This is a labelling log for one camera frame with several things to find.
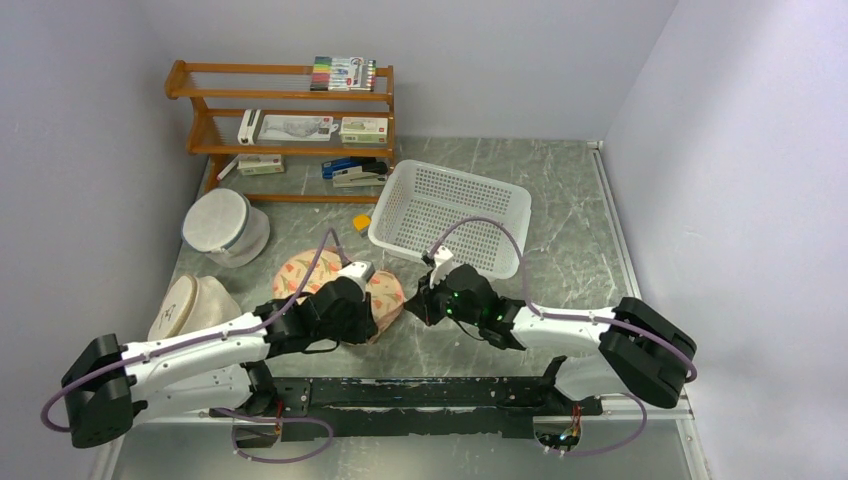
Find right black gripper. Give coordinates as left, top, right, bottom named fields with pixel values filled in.
left=404, top=268, right=482, bottom=327

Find floral pink mesh laundry bag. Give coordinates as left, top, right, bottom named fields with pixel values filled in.
left=271, top=247, right=406, bottom=344

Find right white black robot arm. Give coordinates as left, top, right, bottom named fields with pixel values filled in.
left=404, top=265, right=697, bottom=414

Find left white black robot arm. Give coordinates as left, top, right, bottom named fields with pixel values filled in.
left=60, top=276, right=377, bottom=449

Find white cylindrical mesh laundry bag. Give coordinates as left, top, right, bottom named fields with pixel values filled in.
left=181, top=188, right=270, bottom=268

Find small yellow block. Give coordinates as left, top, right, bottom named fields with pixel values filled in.
left=352, top=214, right=372, bottom=235

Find white perforated plastic basket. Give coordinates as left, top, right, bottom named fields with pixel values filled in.
left=368, top=160, right=532, bottom=280

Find grey black stapler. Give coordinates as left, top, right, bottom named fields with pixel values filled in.
left=332, top=163, right=389, bottom=188

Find blue stapler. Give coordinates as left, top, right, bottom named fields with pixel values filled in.
left=321, top=156, right=389, bottom=180

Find white box under shelf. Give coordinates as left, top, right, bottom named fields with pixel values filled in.
left=234, top=154, right=286, bottom=176

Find white red marker pen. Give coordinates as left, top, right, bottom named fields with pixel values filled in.
left=216, top=159, right=238, bottom=181

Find green white small box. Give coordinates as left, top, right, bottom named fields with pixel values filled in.
left=339, top=116, right=389, bottom=144

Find white flat packaged item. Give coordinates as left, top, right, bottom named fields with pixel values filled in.
left=257, top=115, right=339, bottom=142

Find coloured marker pen set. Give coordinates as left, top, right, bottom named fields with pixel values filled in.
left=310, top=56, right=377, bottom=92

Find wooden three-tier shelf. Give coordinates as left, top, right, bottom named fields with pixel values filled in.
left=164, top=60, right=397, bottom=204

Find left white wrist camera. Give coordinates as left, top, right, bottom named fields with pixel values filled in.
left=338, top=261, right=376, bottom=294

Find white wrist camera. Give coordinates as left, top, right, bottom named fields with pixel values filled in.
left=338, top=261, right=376, bottom=294
left=428, top=246, right=457, bottom=289

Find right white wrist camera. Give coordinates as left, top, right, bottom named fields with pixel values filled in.
left=428, top=246, right=457, bottom=289

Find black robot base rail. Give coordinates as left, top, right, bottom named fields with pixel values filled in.
left=235, top=376, right=603, bottom=441

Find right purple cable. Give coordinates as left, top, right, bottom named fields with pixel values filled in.
left=423, top=217, right=700, bottom=458

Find purple cable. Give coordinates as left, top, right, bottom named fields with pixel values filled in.
left=40, top=228, right=352, bottom=465
left=423, top=217, right=700, bottom=458

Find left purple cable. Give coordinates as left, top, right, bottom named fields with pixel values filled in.
left=40, top=228, right=352, bottom=465

